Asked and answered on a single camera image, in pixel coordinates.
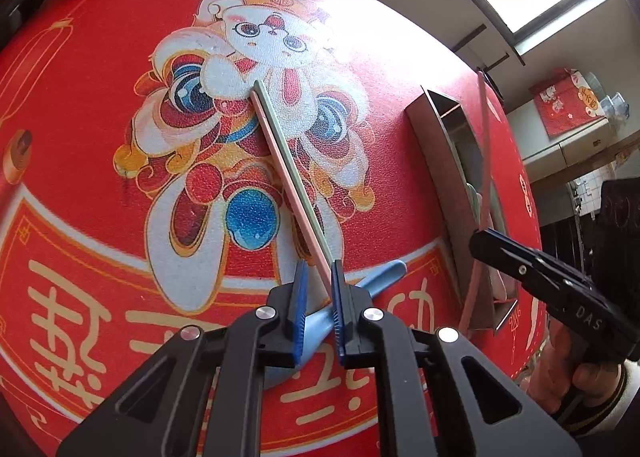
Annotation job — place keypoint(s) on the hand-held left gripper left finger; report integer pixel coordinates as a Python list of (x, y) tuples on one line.
[(300, 309)]

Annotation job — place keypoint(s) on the pink chopstick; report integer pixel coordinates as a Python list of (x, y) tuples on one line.
[(485, 147), (280, 162)]

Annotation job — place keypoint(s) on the person's right hand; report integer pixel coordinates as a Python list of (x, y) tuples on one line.
[(552, 372)]

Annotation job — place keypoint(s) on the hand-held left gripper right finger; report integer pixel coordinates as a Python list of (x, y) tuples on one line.
[(340, 309)]

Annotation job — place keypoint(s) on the blue spoon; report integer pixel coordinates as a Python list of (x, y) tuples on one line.
[(380, 277)]

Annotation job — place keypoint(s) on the red wall poster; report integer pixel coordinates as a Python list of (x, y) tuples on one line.
[(565, 102)]

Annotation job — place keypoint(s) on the stainless steel utensil tray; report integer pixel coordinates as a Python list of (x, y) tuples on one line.
[(440, 177)]

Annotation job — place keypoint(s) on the person's right forearm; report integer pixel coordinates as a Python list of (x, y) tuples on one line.
[(605, 412)]

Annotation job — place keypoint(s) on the white cabinet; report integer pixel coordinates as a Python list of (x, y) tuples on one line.
[(575, 152)]

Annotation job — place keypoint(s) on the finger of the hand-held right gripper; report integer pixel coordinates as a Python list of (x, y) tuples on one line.
[(520, 244), (500, 254)]

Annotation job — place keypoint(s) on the green chopstick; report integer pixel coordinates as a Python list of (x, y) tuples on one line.
[(286, 147)]

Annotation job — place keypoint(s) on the red printed table mat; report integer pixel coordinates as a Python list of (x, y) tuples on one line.
[(125, 187)]

